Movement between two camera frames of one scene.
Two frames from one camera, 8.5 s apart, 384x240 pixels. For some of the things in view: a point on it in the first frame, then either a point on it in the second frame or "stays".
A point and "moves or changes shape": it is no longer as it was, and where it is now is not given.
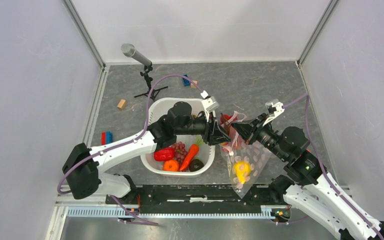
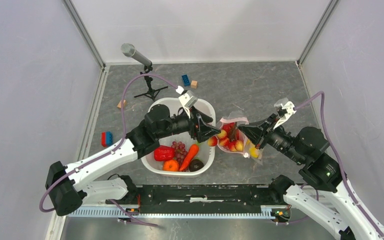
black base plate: [196, 199] stays
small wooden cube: [192, 85] stays
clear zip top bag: [247, 161] moves or changes shape
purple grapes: [180, 151] stays
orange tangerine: [170, 165] stays
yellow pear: [242, 169] to [253, 152]
